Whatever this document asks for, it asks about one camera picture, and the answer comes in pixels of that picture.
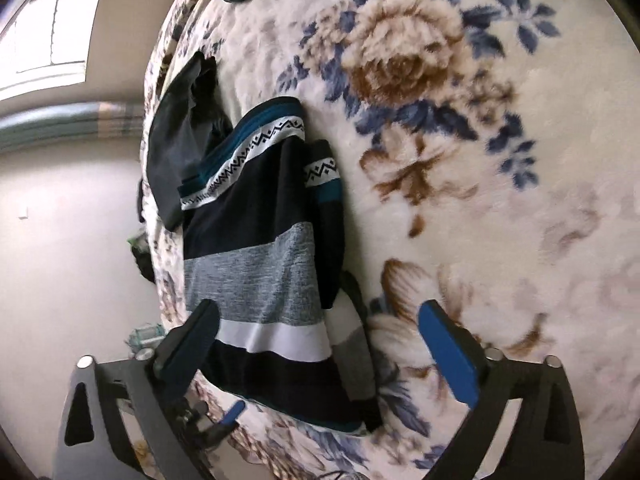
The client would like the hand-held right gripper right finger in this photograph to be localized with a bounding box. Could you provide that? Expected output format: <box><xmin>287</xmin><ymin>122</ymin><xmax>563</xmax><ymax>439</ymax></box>
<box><xmin>417</xmin><ymin>300</ymin><xmax>586</xmax><ymax>480</ymax></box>

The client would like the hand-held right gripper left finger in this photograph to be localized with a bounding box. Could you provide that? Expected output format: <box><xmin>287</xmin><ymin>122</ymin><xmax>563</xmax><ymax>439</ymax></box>
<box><xmin>52</xmin><ymin>299</ymin><xmax>221</xmax><ymax>480</ymax></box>

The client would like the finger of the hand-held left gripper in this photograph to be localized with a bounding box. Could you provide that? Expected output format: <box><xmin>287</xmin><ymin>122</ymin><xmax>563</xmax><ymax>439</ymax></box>
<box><xmin>200</xmin><ymin>400</ymin><xmax>247</xmax><ymax>440</ymax></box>

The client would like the striped patterned knit sweater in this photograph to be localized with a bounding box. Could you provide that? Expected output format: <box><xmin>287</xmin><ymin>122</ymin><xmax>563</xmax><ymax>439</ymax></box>
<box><xmin>177</xmin><ymin>96</ymin><xmax>383</xmax><ymax>435</ymax></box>

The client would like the clear plastic container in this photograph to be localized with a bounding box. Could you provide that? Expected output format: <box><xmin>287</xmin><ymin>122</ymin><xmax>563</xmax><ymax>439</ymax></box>
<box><xmin>125</xmin><ymin>324</ymin><xmax>166</xmax><ymax>357</ymax></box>

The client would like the dark bag with green item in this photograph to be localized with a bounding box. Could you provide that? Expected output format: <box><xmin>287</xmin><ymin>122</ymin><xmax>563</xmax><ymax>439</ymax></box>
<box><xmin>129</xmin><ymin>232</ymin><xmax>157</xmax><ymax>283</ymax></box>

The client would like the floral fleece blanket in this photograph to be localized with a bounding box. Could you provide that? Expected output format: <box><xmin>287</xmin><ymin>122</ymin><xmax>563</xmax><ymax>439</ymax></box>
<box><xmin>137</xmin><ymin>0</ymin><xmax>640</xmax><ymax>480</ymax></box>

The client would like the black garment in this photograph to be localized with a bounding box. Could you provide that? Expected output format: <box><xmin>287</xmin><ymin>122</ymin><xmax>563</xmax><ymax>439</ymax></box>
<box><xmin>146</xmin><ymin>51</ymin><xmax>236</xmax><ymax>228</ymax></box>

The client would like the grey radiator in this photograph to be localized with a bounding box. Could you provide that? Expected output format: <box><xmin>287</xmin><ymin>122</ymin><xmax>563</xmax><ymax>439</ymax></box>
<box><xmin>0</xmin><ymin>101</ymin><xmax>146</xmax><ymax>152</ymax></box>

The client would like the bright window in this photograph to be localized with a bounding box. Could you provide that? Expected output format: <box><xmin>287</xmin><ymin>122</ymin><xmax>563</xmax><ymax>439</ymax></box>
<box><xmin>0</xmin><ymin>0</ymin><xmax>108</xmax><ymax>101</ymax></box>

